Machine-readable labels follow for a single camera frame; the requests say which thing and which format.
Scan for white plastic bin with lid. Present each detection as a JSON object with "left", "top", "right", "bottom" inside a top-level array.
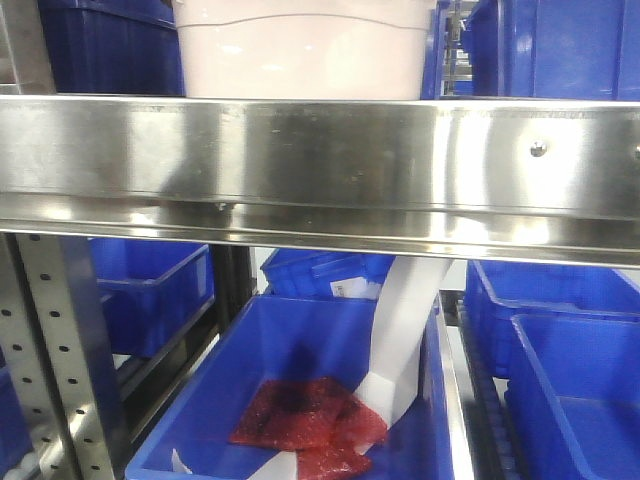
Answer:
[{"left": 171, "top": 0, "right": 436, "bottom": 100}]

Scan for lower rear centre blue bin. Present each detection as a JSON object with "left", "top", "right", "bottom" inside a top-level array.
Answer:
[{"left": 261, "top": 248, "right": 395, "bottom": 300}]

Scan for blue bin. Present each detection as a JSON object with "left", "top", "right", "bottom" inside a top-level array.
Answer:
[
  {"left": 89, "top": 238, "right": 214, "bottom": 358},
  {"left": 38, "top": 1, "right": 184, "bottom": 96},
  {"left": 125, "top": 295, "right": 454, "bottom": 479},
  {"left": 506, "top": 314, "right": 639, "bottom": 479},
  {"left": 261, "top": 248, "right": 395, "bottom": 300},
  {"left": 462, "top": 1, "right": 639, "bottom": 101},
  {"left": 420, "top": 1, "right": 451, "bottom": 100},
  {"left": 464, "top": 260, "right": 639, "bottom": 379}
]

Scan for lower left blue bin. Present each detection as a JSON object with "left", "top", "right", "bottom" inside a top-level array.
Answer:
[{"left": 89, "top": 238, "right": 214, "bottom": 358}]

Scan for lower right rear blue bin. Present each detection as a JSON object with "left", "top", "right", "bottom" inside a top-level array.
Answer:
[{"left": 464, "top": 260, "right": 639, "bottom": 379}]

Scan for upper middle blue bin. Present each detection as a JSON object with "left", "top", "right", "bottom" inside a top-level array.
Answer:
[{"left": 420, "top": 1, "right": 451, "bottom": 100}]

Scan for stainless steel shelf beam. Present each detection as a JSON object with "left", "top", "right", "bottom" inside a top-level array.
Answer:
[{"left": 1, "top": 95, "right": 639, "bottom": 268}]

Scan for perforated steel shelf upright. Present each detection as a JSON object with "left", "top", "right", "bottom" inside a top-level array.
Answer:
[{"left": 1, "top": 233, "right": 130, "bottom": 479}]

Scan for upper left blue bin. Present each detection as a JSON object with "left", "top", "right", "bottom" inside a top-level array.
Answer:
[{"left": 38, "top": 1, "right": 184, "bottom": 96}]

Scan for lower right front blue bin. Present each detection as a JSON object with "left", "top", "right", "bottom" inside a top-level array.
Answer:
[{"left": 506, "top": 314, "right": 639, "bottom": 479}]

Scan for upper right blue bin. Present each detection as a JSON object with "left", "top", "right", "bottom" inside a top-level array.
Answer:
[{"left": 462, "top": 1, "right": 639, "bottom": 101}]

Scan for white paper strip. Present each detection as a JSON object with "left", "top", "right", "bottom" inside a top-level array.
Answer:
[{"left": 171, "top": 255, "right": 454, "bottom": 480}]

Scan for red bubble wrap bags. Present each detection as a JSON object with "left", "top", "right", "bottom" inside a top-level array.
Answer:
[{"left": 229, "top": 377, "right": 388, "bottom": 479}]

